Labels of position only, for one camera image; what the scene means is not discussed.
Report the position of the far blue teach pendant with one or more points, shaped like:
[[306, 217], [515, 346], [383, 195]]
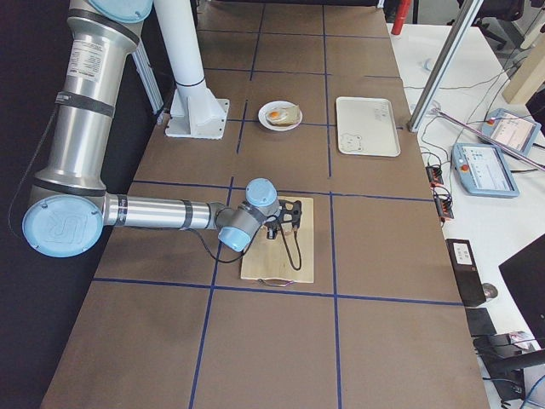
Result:
[[513, 130]]

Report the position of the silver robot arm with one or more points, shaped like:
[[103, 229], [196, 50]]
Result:
[[69, 204]]

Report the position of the white round plate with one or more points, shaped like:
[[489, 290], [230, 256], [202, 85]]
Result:
[[269, 106]]

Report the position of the cream plastic tray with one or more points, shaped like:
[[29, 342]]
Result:
[[366, 127]]

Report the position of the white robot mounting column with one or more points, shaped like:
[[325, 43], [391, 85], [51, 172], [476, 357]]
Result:
[[194, 112]]

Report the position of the blue teach pendant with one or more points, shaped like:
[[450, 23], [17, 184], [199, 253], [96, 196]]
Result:
[[513, 130], [483, 171]]

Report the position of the fried egg on toast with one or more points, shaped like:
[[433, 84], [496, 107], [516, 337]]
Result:
[[283, 115]]

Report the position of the red cylinder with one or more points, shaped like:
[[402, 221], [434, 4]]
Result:
[[400, 17]]

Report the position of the near blue teach pendant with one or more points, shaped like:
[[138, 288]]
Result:
[[483, 171]]

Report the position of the aluminium frame post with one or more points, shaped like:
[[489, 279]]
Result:
[[462, 23]]

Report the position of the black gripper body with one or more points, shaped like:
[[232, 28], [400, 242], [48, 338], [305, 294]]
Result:
[[271, 226]]

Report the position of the black box with labels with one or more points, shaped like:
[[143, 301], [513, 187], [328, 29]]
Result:
[[465, 272]]

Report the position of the bamboo cutting board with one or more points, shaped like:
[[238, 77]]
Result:
[[267, 259]]

